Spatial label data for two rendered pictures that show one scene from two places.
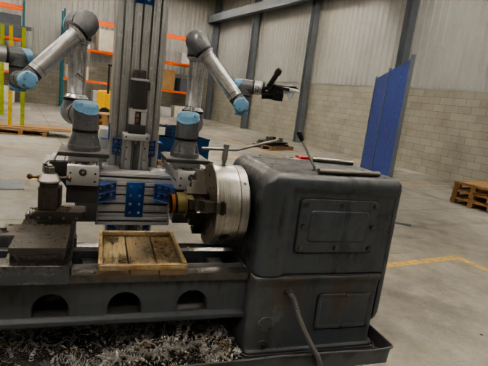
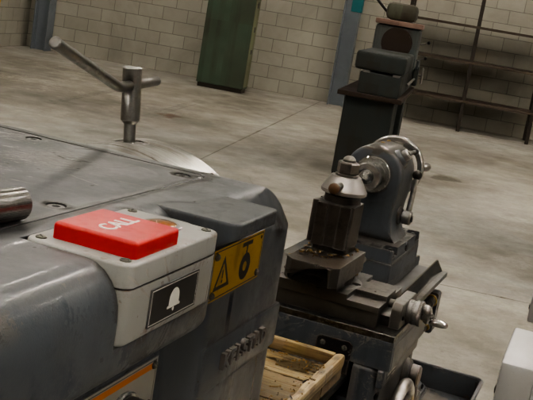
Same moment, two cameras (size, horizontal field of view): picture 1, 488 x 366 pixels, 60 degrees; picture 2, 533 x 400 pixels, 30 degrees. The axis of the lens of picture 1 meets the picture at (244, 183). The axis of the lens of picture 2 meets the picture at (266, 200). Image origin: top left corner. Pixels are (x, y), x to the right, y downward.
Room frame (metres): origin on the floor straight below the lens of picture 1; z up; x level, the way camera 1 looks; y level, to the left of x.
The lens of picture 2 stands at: (2.44, -0.69, 1.42)
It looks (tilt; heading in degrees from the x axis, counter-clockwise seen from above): 11 degrees down; 129
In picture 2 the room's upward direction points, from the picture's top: 10 degrees clockwise
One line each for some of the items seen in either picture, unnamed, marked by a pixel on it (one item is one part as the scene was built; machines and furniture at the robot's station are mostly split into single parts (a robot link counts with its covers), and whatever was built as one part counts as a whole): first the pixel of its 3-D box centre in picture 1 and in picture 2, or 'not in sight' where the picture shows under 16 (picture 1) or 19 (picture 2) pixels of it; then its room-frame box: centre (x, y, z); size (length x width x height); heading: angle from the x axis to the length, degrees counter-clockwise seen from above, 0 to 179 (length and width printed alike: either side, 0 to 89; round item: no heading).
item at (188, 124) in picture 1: (187, 124); not in sight; (2.22, 0.33, 1.33); 0.13 x 0.12 x 0.14; 0
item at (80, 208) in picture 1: (56, 214); (325, 265); (1.50, 0.67, 0.99); 0.20 x 0.10 x 0.05; 109
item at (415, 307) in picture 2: not in sight; (428, 316); (1.66, 0.76, 0.95); 0.07 x 0.04 x 0.04; 19
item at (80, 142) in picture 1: (84, 139); not in sight; (2.04, 0.79, 1.21); 0.15 x 0.15 x 0.10
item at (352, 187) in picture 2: (49, 177); (345, 184); (1.49, 0.70, 1.13); 0.08 x 0.08 x 0.03
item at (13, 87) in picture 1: (18, 78); not in sight; (1.94, 1.06, 1.46); 0.11 x 0.08 x 0.11; 42
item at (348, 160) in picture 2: (49, 168); (348, 165); (1.49, 0.70, 1.17); 0.04 x 0.04 x 0.03
